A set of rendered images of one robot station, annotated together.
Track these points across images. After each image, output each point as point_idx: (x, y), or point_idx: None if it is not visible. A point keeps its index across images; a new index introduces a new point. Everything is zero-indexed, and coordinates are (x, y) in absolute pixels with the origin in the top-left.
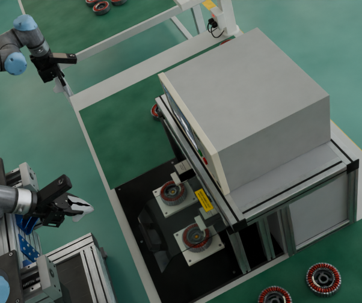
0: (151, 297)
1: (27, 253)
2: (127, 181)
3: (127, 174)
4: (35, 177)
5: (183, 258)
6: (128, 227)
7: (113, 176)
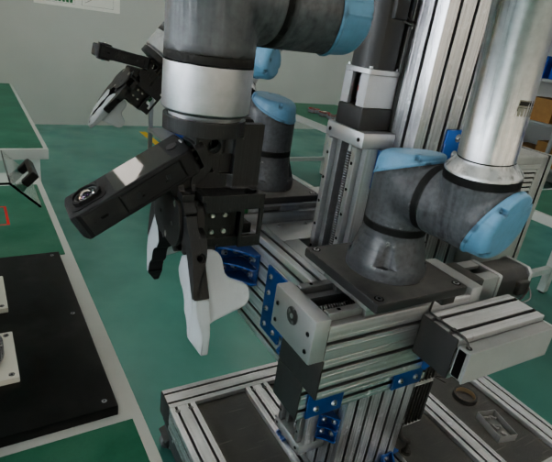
0: (76, 272)
1: (269, 286)
2: (82, 434)
3: (78, 450)
4: (299, 350)
5: (6, 287)
6: (97, 346)
7: (122, 451)
